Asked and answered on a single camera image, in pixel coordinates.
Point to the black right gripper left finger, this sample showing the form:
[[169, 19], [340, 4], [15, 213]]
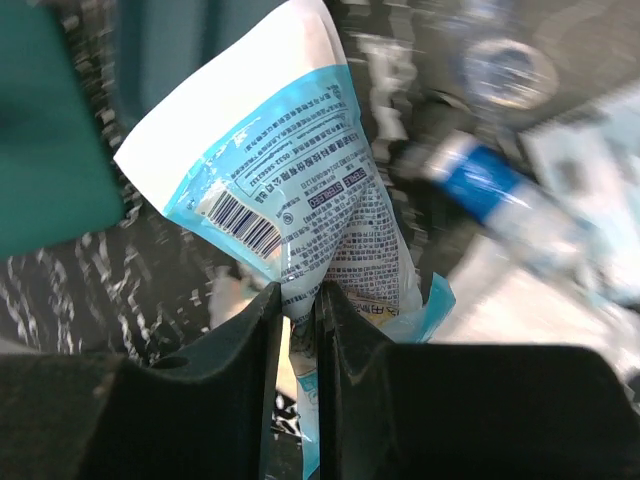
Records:
[[203, 412]]

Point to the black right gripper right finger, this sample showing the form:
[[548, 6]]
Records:
[[447, 411]]

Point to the blue cotton swab bag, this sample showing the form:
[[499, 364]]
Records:
[[261, 152]]

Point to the teal medicine kit box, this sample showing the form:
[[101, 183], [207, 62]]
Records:
[[57, 181]]

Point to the blue divided tray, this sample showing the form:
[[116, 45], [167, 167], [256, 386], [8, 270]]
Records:
[[159, 43]]

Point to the white gauze pack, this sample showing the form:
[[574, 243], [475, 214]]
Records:
[[498, 301]]

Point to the blue labelled spray bottle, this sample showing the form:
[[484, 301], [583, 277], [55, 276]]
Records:
[[527, 221]]

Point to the clear tape roll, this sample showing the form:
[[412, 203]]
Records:
[[499, 72]]

